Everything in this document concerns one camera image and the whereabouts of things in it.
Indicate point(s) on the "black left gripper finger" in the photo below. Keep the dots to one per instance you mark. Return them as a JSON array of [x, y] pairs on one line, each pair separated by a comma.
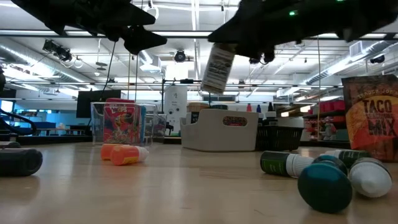
[[143, 40], [136, 17]]

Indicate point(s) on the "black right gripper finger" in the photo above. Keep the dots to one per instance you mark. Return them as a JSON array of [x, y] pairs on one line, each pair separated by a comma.
[[245, 34]]

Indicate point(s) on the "white-lid spice jar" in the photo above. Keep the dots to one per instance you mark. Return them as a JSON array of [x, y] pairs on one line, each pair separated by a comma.
[[217, 71]]

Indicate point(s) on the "red ink bottle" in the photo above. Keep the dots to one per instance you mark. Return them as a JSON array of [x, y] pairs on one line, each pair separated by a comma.
[[249, 108]]

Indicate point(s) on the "blue ink bottle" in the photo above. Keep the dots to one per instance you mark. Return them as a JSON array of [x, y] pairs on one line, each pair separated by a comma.
[[259, 108]]

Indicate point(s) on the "tan-lid spice jar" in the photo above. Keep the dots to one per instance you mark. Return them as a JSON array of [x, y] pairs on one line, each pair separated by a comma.
[[197, 107]]

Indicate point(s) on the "red Froot Loops box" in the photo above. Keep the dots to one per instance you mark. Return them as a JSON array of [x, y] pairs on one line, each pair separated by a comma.
[[121, 124]]

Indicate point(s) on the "black ink bottle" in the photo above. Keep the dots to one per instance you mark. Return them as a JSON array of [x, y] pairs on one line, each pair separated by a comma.
[[270, 119]]

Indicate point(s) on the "clear plastic bin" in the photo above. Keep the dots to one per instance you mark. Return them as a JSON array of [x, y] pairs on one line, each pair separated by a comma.
[[96, 124]]

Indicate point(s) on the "light grey plastic bin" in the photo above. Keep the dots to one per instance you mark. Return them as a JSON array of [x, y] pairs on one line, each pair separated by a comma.
[[217, 137]]

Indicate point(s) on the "black mesh basket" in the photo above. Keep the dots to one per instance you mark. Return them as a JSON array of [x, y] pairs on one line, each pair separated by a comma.
[[280, 140]]

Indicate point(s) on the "orange dropper bottle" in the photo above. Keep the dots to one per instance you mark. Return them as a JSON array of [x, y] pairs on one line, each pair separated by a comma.
[[105, 152], [127, 155]]

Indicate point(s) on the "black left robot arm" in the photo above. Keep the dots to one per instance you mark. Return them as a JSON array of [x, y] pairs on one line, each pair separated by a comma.
[[53, 12]]

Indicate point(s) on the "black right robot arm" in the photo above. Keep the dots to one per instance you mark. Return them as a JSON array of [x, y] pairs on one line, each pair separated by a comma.
[[373, 12]]

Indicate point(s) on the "white column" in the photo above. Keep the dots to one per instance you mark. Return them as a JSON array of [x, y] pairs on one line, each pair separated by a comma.
[[175, 99]]

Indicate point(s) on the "shelf with red bins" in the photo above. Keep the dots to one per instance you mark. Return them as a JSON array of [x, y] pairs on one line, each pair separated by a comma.
[[329, 107]]

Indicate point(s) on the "black monitor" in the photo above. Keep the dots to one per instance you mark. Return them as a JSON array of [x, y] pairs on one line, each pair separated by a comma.
[[84, 102]]

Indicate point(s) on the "dark green dropper bottle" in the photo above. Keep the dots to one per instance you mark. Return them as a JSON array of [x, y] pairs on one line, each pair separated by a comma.
[[276, 163], [357, 154]]

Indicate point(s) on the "teal dropper bottle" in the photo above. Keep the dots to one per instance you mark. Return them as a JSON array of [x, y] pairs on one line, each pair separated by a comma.
[[325, 186]]

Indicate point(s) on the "white cap dropper bottle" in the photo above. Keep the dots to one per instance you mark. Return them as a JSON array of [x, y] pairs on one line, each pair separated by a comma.
[[370, 179]]

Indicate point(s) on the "purple dropper bottle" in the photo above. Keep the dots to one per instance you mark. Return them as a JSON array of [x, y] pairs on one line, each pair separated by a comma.
[[18, 162]]

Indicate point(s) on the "hanging black camera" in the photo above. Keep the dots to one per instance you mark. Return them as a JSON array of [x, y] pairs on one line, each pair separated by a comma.
[[179, 56], [253, 60]]

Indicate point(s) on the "silver ceiling duct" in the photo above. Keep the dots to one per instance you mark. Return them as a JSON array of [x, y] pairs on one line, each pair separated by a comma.
[[18, 57], [342, 69]]

